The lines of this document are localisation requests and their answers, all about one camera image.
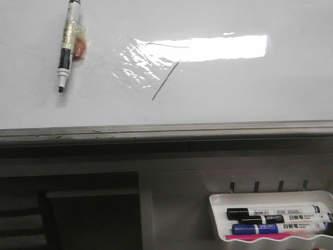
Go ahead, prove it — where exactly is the white whiteboard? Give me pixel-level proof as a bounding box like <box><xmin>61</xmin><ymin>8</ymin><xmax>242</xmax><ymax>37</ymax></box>
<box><xmin>1</xmin><ymin>1</ymin><xmax>332</xmax><ymax>129</ymax></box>

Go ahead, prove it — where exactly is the blue capped marker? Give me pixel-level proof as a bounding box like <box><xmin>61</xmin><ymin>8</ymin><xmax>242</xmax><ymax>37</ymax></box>
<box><xmin>232</xmin><ymin>221</ymin><xmax>332</xmax><ymax>235</ymax></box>

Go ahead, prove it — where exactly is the pink marker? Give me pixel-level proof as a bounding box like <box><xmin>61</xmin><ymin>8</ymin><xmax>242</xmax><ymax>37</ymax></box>
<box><xmin>223</xmin><ymin>233</ymin><xmax>315</xmax><ymax>242</ymax></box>

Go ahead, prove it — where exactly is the upper black capped marker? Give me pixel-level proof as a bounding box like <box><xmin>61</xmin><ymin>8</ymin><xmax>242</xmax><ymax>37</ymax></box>
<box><xmin>226</xmin><ymin>205</ymin><xmax>324</xmax><ymax>220</ymax></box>

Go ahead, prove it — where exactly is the taped black whiteboard marker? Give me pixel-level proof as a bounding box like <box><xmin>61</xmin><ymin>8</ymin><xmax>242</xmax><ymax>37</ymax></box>
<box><xmin>57</xmin><ymin>1</ymin><xmax>81</xmax><ymax>93</ymax></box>

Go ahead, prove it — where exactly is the middle black capped marker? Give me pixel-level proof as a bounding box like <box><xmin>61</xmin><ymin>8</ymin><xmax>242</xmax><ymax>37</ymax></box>
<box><xmin>239</xmin><ymin>213</ymin><xmax>332</xmax><ymax>224</ymax></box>

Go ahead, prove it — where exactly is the black capped marker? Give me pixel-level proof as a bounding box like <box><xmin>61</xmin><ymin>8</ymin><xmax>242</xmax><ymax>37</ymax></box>
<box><xmin>239</xmin><ymin>213</ymin><xmax>332</xmax><ymax>224</ymax></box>
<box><xmin>226</xmin><ymin>205</ymin><xmax>324</xmax><ymax>220</ymax></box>

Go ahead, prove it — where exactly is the metal hook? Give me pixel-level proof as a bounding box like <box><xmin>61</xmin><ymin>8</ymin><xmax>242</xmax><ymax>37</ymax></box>
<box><xmin>229</xmin><ymin>182</ymin><xmax>235</xmax><ymax>194</ymax></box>
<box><xmin>277</xmin><ymin>180</ymin><xmax>284</xmax><ymax>192</ymax></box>
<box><xmin>253</xmin><ymin>181</ymin><xmax>260</xmax><ymax>193</ymax></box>
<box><xmin>302</xmin><ymin>179</ymin><xmax>309</xmax><ymax>192</ymax></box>

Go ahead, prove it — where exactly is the white plastic marker tray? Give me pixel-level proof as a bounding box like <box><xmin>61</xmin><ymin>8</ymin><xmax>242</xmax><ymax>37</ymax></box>
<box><xmin>209</xmin><ymin>191</ymin><xmax>332</xmax><ymax>249</ymax></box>

